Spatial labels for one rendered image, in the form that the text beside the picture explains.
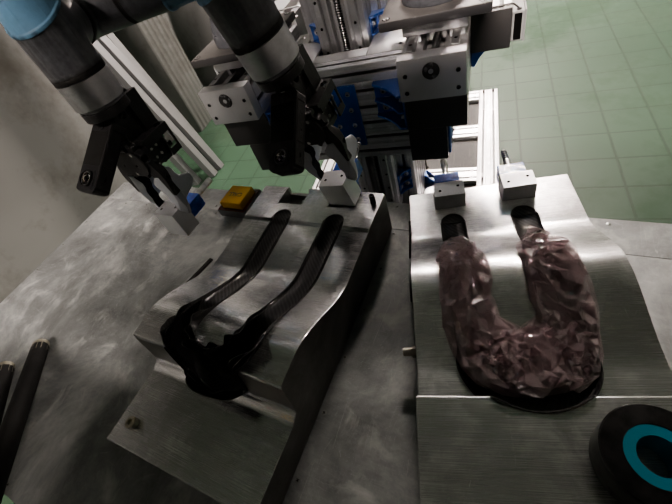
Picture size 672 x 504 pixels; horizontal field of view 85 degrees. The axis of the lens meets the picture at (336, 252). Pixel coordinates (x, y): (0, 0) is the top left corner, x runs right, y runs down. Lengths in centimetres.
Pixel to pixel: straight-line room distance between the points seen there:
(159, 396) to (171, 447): 8
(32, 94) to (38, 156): 35
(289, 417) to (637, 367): 40
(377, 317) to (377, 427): 17
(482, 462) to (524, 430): 5
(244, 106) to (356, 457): 80
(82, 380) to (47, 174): 213
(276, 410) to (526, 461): 29
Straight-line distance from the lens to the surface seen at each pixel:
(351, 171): 61
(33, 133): 287
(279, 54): 52
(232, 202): 89
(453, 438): 42
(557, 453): 43
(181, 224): 74
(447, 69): 84
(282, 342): 47
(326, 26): 112
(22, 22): 64
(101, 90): 65
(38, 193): 283
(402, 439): 54
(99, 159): 66
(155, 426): 62
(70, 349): 93
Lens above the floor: 132
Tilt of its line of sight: 47 degrees down
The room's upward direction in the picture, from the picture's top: 22 degrees counter-clockwise
